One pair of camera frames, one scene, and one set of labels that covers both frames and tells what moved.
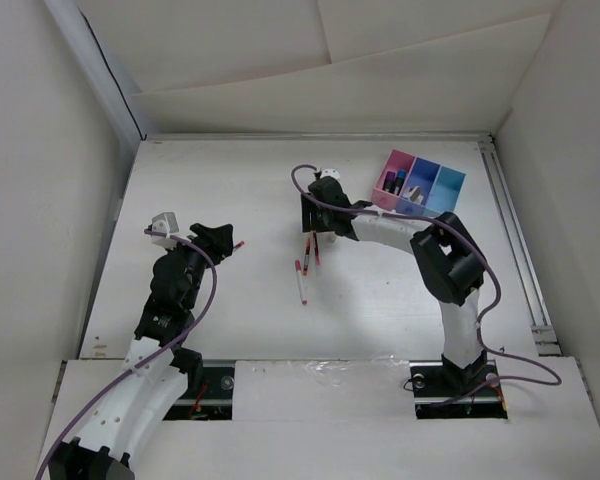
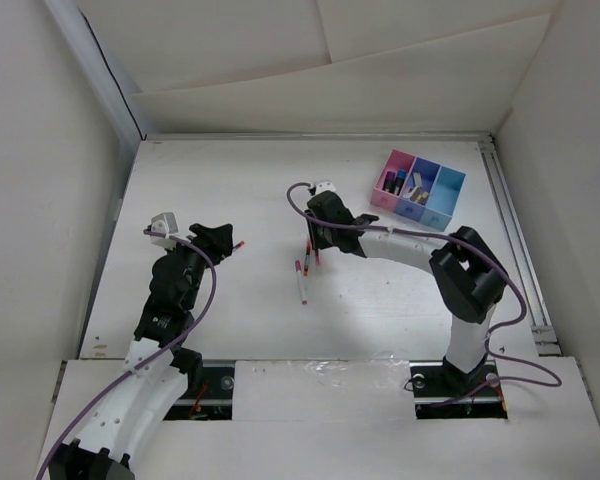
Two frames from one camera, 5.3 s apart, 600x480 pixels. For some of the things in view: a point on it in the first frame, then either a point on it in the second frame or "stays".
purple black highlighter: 389,182 stays
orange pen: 305,267 stays
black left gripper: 215,241 stays
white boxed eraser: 413,193 -> 417,179
